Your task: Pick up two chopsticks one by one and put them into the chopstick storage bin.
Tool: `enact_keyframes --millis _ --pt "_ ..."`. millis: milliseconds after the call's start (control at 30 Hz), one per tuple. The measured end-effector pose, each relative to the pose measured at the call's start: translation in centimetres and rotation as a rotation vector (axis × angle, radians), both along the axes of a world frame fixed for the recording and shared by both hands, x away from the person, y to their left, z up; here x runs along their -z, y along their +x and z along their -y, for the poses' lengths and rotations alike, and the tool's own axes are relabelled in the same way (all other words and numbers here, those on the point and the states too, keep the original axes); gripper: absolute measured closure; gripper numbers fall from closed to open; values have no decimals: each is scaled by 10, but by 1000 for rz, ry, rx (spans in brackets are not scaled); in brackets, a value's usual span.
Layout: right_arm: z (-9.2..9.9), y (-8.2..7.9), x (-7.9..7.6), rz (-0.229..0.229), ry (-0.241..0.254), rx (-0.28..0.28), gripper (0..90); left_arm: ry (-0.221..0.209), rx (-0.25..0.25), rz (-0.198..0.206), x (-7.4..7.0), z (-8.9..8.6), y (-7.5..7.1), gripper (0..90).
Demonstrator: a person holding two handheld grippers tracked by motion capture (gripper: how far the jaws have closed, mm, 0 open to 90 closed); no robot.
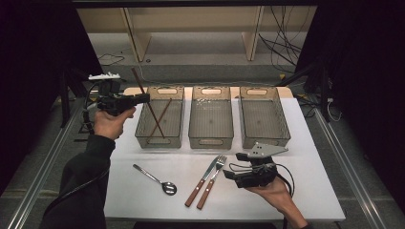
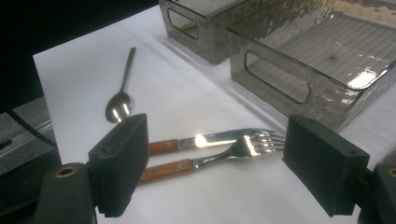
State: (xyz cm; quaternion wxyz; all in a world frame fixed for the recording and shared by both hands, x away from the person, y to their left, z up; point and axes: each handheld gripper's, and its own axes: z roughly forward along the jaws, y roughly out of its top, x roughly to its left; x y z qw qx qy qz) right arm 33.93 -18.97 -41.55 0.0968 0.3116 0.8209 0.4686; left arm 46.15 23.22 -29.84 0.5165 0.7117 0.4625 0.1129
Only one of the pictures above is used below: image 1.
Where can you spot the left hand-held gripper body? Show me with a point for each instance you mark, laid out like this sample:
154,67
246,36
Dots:
116,103

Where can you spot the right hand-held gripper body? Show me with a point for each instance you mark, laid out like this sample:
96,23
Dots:
259,176

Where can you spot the grey transparent plastic bin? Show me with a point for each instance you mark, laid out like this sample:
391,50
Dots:
210,122
262,120
172,125

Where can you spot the steel slotted spoon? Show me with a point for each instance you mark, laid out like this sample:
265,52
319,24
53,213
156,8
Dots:
169,188

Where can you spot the person's left hand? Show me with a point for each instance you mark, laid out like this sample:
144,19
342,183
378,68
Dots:
108,125

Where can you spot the person's right hand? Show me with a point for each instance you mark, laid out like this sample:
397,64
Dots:
277,194

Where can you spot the black metal stand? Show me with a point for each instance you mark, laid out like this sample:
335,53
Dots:
324,95
65,101

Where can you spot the yellow tape piece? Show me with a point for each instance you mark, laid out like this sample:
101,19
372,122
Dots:
282,76

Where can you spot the light wooden shelf unit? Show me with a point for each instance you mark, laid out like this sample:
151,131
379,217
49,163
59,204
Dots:
191,19

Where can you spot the dark curtain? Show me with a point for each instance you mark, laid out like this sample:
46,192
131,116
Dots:
366,79
31,63

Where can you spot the black metal crossbar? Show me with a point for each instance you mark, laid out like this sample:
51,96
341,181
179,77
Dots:
191,3

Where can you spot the long aluminium floor rail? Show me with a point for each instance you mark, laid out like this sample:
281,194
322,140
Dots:
35,191
350,178

